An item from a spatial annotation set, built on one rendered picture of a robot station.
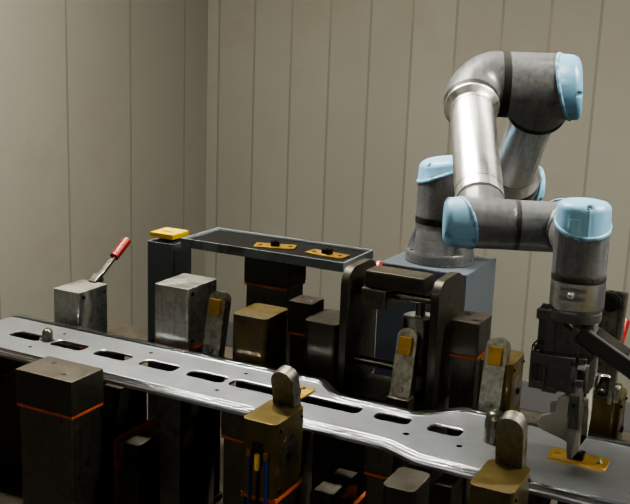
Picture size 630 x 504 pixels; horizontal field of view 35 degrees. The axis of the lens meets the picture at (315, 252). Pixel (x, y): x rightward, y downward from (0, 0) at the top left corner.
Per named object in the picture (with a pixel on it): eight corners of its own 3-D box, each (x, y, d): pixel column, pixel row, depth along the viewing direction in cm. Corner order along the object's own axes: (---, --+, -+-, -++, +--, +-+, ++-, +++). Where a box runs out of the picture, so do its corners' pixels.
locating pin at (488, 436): (479, 451, 147) (482, 410, 146) (485, 444, 150) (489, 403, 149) (500, 456, 146) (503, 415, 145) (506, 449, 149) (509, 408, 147)
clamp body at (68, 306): (55, 455, 208) (51, 288, 200) (92, 435, 218) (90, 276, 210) (82, 463, 204) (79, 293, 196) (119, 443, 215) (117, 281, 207)
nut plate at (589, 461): (545, 457, 142) (546, 450, 142) (552, 448, 146) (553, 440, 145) (604, 471, 139) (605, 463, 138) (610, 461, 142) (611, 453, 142)
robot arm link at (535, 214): (514, 193, 151) (525, 205, 140) (588, 196, 150) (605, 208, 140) (510, 243, 153) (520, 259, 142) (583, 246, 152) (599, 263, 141)
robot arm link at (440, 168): (413, 210, 223) (417, 150, 220) (473, 212, 222) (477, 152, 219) (415, 220, 211) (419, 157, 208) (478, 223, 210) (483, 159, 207)
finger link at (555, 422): (537, 452, 142) (544, 388, 142) (578, 460, 140) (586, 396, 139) (531, 455, 140) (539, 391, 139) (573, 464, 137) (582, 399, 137)
